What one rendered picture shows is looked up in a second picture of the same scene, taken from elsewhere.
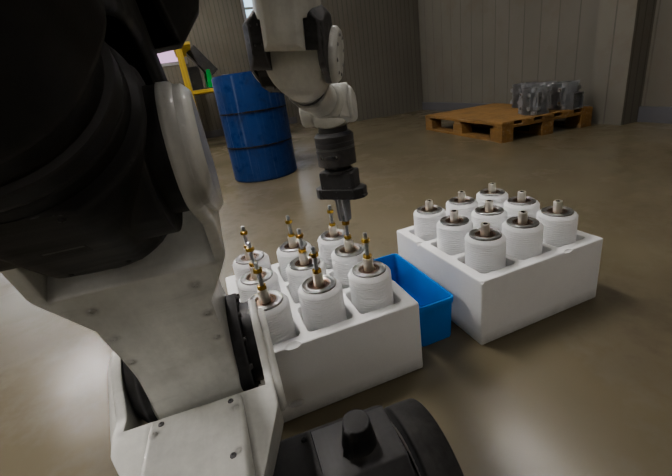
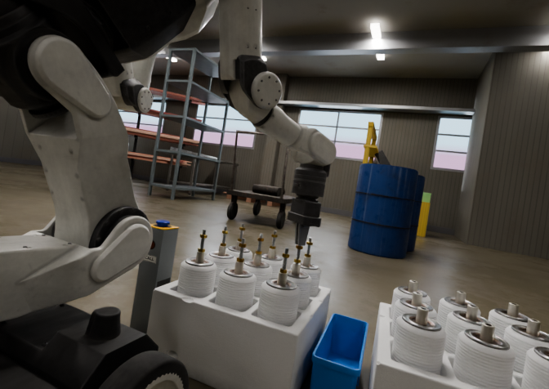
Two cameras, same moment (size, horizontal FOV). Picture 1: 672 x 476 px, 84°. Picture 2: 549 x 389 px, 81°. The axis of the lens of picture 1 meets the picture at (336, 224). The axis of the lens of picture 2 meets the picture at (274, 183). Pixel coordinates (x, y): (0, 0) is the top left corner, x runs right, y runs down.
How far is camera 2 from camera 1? 0.52 m
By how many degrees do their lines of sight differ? 42
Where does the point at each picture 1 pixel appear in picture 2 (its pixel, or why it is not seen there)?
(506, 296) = not seen: outside the picture
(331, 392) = (198, 367)
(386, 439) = (113, 343)
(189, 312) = (69, 170)
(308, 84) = (245, 105)
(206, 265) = (74, 140)
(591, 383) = not seen: outside the picture
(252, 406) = (72, 252)
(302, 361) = (188, 318)
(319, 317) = (220, 294)
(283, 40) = (224, 71)
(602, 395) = not seen: outside the picture
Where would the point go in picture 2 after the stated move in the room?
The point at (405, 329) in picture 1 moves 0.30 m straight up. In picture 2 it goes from (277, 355) to (298, 218)
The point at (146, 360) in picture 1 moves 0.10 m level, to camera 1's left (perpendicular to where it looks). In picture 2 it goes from (56, 194) to (38, 188)
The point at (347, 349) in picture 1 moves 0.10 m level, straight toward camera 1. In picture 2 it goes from (222, 334) to (188, 349)
